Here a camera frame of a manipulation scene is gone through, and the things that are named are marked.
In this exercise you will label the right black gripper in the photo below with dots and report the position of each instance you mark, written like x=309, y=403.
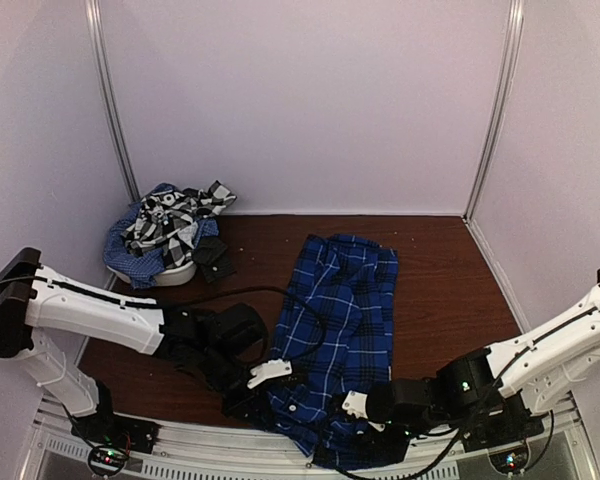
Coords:
x=393, y=453

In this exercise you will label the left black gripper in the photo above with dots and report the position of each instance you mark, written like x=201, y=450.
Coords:
x=242, y=408

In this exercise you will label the blue plaid long sleeve shirt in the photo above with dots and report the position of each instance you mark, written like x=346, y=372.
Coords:
x=340, y=335

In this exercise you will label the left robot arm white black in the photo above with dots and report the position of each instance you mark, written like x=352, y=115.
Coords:
x=35, y=298

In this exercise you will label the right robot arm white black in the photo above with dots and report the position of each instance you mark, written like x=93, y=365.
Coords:
x=498, y=394

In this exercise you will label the white laundry basket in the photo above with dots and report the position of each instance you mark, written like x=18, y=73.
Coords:
x=176, y=276

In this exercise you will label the black pinstripe shirt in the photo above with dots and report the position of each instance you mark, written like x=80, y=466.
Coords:
x=212, y=259

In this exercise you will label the small blue check shirt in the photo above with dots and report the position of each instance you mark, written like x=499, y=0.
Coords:
x=139, y=271

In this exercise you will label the black white patterned shirt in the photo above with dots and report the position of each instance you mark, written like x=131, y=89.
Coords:
x=174, y=222

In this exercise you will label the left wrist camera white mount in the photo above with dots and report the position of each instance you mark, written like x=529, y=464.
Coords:
x=269, y=370

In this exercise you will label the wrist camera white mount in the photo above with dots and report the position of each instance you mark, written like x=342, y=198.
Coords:
x=269, y=370
x=354, y=405

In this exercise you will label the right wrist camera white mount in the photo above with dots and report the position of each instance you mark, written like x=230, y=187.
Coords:
x=354, y=405

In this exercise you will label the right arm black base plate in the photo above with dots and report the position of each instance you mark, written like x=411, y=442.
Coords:
x=503, y=428

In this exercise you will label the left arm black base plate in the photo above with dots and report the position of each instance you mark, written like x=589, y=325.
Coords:
x=123, y=432

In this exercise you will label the right aluminium corner post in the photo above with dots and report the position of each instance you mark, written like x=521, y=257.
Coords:
x=507, y=70

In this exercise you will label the aluminium corner post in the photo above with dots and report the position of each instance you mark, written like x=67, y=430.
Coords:
x=111, y=111
x=507, y=70

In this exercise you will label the left aluminium corner post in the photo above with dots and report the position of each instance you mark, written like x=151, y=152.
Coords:
x=111, y=111

